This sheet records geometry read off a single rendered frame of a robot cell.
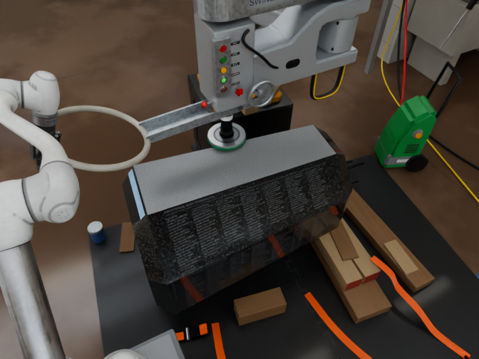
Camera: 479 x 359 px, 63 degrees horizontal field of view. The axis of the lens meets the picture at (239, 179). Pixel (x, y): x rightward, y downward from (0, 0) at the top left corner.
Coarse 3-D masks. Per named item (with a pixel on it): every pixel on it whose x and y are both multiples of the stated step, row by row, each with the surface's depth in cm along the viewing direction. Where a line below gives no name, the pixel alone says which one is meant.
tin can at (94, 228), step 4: (92, 224) 270; (96, 224) 270; (100, 224) 270; (88, 228) 268; (92, 228) 268; (96, 228) 268; (100, 228) 268; (92, 232) 266; (96, 232) 266; (100, 232) 269; (104, 232) 274; (92, 236) 270; (96, 236) 269; (100, 236) 271; (104, 236) 275; (96, 240) 272; (100, 240) 273
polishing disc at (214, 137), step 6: (216, 126) 223; (234, 126) 223; (240, 126) 223; (210, 132) 219; (216, 132) 219; (234, 132) 219; (240, 132) 219; (210, 138) 216; (216, 138) 216; (222, 138) 216; (234, 138) 216; (240, 138) 216; (216, 144) 213; (222, 144) 213; (228, 144) 213; (234, 144) 213; (240, 144) 214
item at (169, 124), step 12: (180, 108) 198; (192, 108) 201; (204, 108) 204; (240, 108) 200; (144, 120) 192; (156, 120) 195; (168, 120) 199; (180, 120) 198; (192, 120) 192; (204, 120) 195; (156, 132) 186; (168, 132) 190
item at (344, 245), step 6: (336, 228) 262; (342, 228) 262; (336, 234) 258; (342, 234) 258; (348, 234) 258; (336, 240) 255; (342, 240) 255; (348, 240) 255; (336, 246) 252; (342, 246) 252; (348, 246) 252; (342, 252) 249; (348, 252) 249; (354, 252) 249; (342, 258) 246; (348, 258) 246; (354, 258) 247
